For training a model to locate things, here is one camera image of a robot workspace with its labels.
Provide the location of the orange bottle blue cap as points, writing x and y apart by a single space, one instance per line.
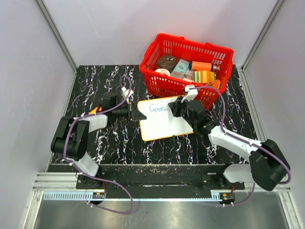
200 66

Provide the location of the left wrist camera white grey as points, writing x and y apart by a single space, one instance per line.
126 93

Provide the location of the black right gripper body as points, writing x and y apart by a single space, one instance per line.
184 111

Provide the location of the wrist camera white grey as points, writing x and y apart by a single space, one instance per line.
126 93
190 92

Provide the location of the striped sponge pack in basket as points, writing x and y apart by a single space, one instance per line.
204 76

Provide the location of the red plastic shopping basket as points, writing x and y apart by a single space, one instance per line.
166 86

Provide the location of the pink white round item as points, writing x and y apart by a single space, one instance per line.
163 71

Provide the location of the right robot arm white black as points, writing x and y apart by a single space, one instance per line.
266 165

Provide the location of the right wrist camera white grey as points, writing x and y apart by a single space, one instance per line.
190 92

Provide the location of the teal white small box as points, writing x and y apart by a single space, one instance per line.
180 69

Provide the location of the brown round chocolate item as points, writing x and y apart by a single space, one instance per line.
167 62

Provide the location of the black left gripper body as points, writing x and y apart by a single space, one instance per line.
129 108

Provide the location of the orange green sponge pack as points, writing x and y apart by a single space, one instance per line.
96 110

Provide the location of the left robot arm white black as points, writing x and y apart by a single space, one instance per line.
71 139

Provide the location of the white board yellow frame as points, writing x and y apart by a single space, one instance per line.
160 122

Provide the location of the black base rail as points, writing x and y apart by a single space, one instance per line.
168 181

